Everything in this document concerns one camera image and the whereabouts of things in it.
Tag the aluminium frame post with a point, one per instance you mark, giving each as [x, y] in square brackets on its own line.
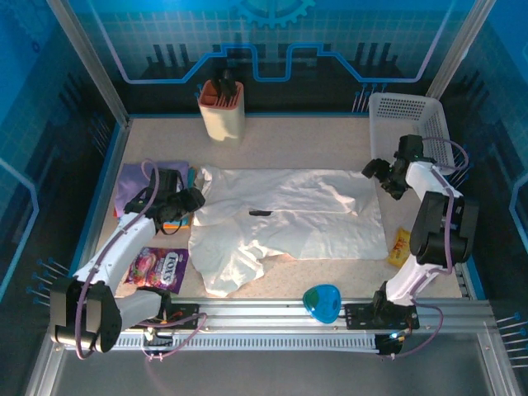
[458, 49]
[88, 62]

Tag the folded purple t-shirt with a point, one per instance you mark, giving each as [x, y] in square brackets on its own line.
[132, 177]

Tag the purple Fox's candy bag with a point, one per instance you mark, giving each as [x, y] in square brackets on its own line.
[158, 264]

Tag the white perforated plastic basket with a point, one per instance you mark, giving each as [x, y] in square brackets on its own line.
[429, 119]

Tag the cream knife block orange top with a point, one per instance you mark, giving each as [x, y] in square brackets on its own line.
[222, 119]

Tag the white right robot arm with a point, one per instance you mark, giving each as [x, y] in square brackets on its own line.
[425, 177]

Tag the blue triangular plastic lid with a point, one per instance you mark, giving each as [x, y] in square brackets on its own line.
[322, 303]

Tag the white t-shirt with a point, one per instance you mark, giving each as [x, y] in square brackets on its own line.
[309, 214]

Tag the aluminium mounting rail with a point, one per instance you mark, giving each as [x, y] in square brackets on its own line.
[268, 313]

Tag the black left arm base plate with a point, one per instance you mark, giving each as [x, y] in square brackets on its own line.
[181, 317]

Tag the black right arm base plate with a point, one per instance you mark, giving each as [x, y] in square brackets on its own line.
[363, 317]

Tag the yellow snack packet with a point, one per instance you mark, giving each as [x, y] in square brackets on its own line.
[399, 247]

